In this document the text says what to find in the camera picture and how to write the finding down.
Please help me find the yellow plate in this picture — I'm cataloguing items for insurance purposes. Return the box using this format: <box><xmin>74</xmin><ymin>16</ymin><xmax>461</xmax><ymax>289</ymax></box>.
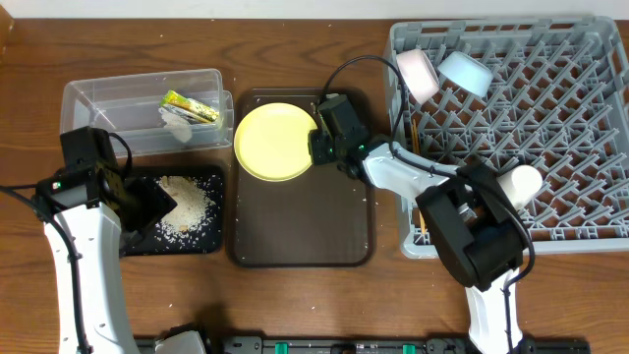
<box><xmin>234</xmin><ymin>102</ymin><xmax>317</xmax><ymax>182</ymax></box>

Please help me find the light blue bowl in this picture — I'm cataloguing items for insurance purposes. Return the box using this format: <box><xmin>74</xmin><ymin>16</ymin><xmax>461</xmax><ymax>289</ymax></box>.
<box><xmin>437</xmin><ymin>51</ymin><xmax>493</xmax><ymax>97</ymax></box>

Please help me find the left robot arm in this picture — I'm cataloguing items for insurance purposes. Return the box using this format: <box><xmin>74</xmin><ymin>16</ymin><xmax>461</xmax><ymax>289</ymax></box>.
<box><xmin>1</xmin><ymin>157</ymin><xmax>175</xmax><ymax>353</ymax></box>

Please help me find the wooden chopstick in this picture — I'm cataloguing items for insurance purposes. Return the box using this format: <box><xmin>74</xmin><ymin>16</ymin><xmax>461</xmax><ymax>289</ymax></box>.
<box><xmin>411</xmin><ymin>118</ymin><xmax>421</xmax><ymax>155</ymax></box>
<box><xmin>419</xmin><ymin>212</ymin><xmax>427</xmax><ymax>236</ymax></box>

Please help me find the black tray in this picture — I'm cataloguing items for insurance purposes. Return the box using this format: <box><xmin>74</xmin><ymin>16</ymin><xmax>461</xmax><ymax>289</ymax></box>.
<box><xmin>124</xmin><ymin>165</ymin><xmax>226</xmax><ymax>256</ymax></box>

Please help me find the white tissue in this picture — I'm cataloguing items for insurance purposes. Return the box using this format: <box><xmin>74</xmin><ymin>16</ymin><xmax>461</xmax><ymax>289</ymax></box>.
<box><xmin>159</xmin><ymin>108</ymin><xmax>193</xmax><ymax>143</ymax></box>

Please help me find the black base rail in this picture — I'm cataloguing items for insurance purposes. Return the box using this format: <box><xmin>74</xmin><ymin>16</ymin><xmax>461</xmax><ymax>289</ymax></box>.
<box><xmin>135</xmin><ymin>324</ymin><xmax>591</xmax><ymax>354</ymax></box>

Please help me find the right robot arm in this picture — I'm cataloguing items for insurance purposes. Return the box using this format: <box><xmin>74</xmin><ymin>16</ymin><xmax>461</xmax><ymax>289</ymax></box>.
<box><xmin>309</xmin><ymin>88</ymin><xmax>536</xmax><ymax>353</ymax></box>

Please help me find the grey dishwasher rack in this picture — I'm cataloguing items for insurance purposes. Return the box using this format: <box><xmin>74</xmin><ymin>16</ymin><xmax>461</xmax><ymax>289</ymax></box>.
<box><xmin>384</xmin><ymin>17</ymin><xmax>628</xmax><ymax>254</ymax></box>

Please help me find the green snack wrapper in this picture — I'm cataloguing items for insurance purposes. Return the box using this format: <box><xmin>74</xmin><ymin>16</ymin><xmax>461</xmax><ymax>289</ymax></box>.
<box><xmin>159</xmin><ymin>90</ymin><xmax>220</xmax><ymax>124</ymax></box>

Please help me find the dark brown serving tray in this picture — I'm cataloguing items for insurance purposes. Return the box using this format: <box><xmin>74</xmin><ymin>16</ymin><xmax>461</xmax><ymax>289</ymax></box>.
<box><xmin>228</xmin><ymin>88</ymin><xmax>374</xmax><ymax>267</ymax></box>

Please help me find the clear plastic bin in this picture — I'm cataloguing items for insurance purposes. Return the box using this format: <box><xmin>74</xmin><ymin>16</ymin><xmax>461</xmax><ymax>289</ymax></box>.
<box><xmin>60</xmin><ymin>69</ymin><xmax>234</xmax><ymax>157</ymax></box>

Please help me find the pile of rice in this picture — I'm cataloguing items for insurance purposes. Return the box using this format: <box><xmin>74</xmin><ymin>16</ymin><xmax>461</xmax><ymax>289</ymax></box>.
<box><xmin>157</xmin><ymin>176</ymin><xmax>214</xmax><ymax>245</ymax></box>

